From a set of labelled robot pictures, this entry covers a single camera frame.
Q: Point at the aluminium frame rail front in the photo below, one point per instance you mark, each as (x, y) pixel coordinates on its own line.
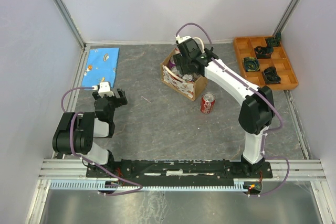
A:
(73, 169)

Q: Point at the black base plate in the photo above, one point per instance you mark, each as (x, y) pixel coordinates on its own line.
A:
(222, 168)

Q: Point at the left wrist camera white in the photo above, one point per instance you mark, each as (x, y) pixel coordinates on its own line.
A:
(105, 89)

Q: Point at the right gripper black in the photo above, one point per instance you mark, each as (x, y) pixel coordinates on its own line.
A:
(180, 60)

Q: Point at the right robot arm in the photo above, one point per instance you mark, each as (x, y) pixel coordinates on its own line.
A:
(155, 115)

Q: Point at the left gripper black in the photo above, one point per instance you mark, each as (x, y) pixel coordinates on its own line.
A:
(119, 101)

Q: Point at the blue-green rolled fabric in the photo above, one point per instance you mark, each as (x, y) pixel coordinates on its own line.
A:
(251, 64)

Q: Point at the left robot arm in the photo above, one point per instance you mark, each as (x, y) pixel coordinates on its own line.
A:
(75, 133)

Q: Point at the red cola can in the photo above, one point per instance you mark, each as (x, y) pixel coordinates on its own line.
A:
(207, 103)
(175, 71)

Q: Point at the blue space-print cloth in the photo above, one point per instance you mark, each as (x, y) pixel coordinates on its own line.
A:
(101, 66)

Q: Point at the dark rolled fabric top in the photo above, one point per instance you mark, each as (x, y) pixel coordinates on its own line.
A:
(274, 41)

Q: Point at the black rolled belt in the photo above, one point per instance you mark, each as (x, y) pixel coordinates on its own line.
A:
(270, 76)
(263, 52)

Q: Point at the canvas tote bag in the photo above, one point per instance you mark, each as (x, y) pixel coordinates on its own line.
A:
(190, 90)

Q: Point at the purple fanta can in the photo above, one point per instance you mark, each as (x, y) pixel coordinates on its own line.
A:
(188, 78)

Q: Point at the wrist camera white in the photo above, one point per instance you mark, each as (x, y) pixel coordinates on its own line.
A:
(179, 39)
(105, 89)

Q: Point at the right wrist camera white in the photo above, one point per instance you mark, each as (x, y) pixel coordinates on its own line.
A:
(179, 39)

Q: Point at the black rolled belt upper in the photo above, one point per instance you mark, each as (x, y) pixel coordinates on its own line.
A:
(263, 52)

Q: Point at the orange wooden divided tray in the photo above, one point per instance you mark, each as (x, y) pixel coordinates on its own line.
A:
(244, 47)

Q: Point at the black rolled belt lower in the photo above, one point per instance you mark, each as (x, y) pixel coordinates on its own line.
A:
(270, 76)

